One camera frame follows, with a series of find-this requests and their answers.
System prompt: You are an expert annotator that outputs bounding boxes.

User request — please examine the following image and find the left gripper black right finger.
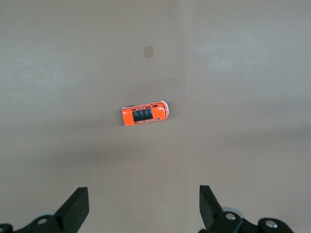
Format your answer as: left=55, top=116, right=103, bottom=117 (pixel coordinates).
left=199, top=185, right=296, bottom=233

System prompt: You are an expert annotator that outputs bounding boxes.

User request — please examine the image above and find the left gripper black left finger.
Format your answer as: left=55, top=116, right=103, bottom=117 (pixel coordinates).
left=0, top=186, right=89, bottom=233

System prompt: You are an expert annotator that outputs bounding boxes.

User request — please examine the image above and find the orange toy bus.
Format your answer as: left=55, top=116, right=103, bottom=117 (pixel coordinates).
left=121, top=100, right=170, bottom=127

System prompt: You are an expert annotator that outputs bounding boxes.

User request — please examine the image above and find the brown tape patch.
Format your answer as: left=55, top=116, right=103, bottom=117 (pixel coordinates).
left=142, top=45, right=155, bottom=59

